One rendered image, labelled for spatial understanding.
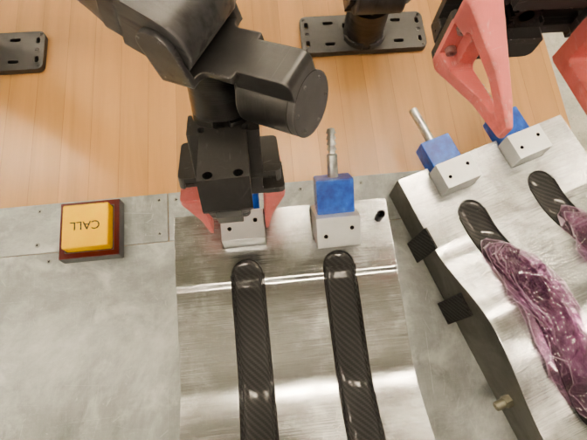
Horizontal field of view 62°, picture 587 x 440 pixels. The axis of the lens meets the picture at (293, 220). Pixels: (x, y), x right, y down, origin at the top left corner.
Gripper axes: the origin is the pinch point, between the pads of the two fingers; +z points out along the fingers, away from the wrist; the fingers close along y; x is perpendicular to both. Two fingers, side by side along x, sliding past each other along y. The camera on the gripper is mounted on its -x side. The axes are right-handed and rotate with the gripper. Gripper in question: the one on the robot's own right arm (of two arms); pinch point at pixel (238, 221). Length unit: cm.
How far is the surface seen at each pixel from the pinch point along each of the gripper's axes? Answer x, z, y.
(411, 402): -17.9, 12.3, 16.7
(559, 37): 123, 36, 116
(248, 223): -0.5, 0.0, 1.1
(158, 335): -3.6, 15.2, -12.2
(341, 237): -3.3, 1.0, 11.5
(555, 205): 3.2, 5.5, 41.5
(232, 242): -1.8, 1.5, -0.9
